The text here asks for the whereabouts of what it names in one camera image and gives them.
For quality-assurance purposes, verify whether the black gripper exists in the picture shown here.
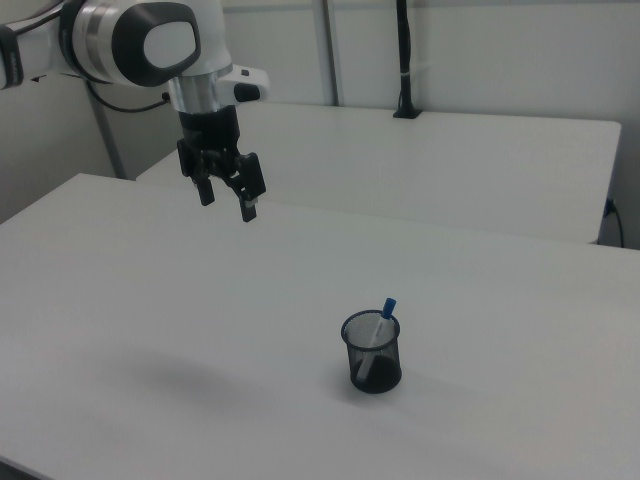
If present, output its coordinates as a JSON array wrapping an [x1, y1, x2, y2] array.
[[176, 105, 268, 224]]

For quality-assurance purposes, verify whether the white marker with blue cap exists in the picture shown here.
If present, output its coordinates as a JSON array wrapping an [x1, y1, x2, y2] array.
[[355, 297, 398, 381]]

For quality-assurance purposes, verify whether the white side table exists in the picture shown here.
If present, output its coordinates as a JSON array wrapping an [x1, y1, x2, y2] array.
[[134, 101, 623, 246]]

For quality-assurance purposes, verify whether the black mesh pen cup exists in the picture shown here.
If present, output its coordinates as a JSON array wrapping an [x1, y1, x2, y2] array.
[[340, 309, 404, 396]]

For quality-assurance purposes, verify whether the grey partition corner post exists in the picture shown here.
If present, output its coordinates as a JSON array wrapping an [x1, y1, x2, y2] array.
[[91, 82, 127, 180]]

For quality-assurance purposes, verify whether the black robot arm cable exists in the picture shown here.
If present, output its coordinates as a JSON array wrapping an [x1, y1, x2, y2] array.
[[83, 78, 172, 114]]

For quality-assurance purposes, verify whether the grey partition frame post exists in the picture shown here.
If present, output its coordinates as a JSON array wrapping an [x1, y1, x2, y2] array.
[[316, 0, 347, 107]]

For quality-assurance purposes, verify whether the black camera stand pole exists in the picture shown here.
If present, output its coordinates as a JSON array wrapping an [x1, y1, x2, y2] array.
[[391, 0, 422, 120]]

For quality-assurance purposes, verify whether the black cable with blue plug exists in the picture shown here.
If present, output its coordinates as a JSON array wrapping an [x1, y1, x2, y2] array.
[[603, 197, 626, 248]]

